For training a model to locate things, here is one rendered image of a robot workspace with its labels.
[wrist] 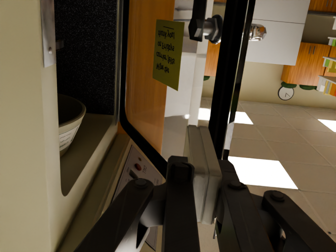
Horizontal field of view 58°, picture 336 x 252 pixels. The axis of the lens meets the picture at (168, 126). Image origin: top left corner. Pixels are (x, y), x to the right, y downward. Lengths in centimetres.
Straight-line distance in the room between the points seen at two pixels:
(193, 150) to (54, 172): 15
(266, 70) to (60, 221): 587
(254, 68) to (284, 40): 92
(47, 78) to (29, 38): 3
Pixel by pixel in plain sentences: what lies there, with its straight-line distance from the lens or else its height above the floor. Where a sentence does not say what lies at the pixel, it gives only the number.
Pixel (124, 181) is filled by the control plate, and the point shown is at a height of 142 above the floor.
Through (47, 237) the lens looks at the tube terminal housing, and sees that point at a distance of 30.
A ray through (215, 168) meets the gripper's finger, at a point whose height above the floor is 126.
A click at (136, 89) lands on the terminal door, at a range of 47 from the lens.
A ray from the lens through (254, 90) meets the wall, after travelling 612.
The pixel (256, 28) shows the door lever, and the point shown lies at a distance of 31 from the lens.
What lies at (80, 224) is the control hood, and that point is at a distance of 35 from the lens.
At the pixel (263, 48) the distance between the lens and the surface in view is 531.
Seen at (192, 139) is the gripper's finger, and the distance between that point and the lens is 19.
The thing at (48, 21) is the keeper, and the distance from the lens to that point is 25.
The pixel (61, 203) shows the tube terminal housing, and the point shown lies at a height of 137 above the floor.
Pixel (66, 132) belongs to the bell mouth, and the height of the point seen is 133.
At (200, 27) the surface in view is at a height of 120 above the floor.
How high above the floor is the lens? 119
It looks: 20 degrees up
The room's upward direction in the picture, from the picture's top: 175 degrees counter-clockwise
